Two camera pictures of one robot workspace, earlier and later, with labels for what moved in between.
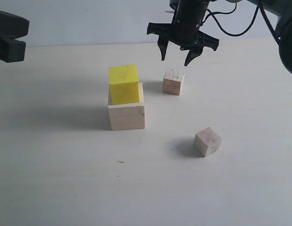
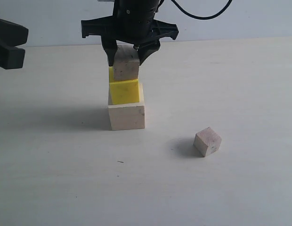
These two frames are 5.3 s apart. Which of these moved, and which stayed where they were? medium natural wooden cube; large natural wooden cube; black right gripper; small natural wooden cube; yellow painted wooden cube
Moved: medium natural wooden cube; black right gripper
Stayed: large natural wooden cube; small natural wooden cube; yellow painted wooden cube
